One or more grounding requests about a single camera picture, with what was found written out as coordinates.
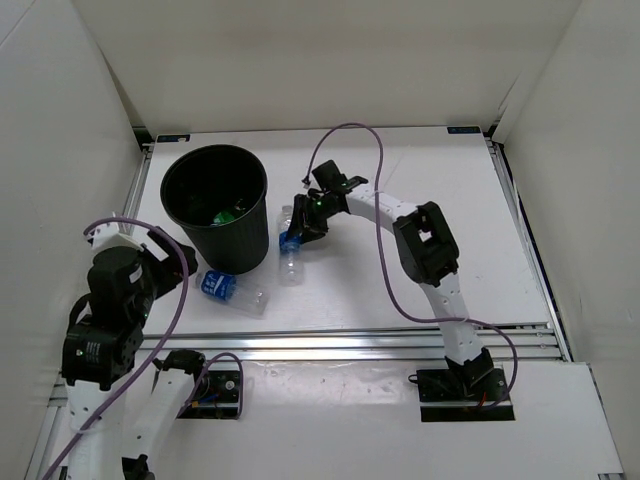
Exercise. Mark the green plastic bottle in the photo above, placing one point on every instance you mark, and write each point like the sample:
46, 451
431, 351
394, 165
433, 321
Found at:
223, 217

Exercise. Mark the aluminium frame rail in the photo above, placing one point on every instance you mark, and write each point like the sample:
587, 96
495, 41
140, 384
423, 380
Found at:
256, 341

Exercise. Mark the clear unlabelled plastic bottle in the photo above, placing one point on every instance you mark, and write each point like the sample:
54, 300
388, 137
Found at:
239, 206

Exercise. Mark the clear bottle blue label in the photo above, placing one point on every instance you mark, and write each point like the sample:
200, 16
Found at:
291, 268
232, 291

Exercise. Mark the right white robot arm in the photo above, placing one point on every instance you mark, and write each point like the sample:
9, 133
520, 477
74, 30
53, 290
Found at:
427, 252

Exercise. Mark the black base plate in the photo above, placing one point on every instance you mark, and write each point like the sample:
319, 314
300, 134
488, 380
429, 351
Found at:
217, 398
443, 399

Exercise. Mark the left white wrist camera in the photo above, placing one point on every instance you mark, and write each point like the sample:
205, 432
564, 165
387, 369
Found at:
109, 235

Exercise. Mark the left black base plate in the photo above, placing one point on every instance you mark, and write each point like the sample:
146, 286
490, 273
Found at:
217, 398

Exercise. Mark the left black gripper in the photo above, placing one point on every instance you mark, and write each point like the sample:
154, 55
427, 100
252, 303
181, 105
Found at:
170, 267

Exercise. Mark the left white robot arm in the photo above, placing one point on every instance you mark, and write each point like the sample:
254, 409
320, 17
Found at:
121, 410

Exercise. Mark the clear bottle blue label lying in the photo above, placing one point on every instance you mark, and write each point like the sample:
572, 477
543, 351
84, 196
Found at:
232, 291

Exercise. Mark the black plastic bin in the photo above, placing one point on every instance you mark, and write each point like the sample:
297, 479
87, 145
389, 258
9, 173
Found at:
210, 179

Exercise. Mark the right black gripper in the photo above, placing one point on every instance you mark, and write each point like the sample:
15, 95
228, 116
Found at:
313, 229

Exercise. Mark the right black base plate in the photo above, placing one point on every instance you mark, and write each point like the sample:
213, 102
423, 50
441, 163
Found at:
443, 399

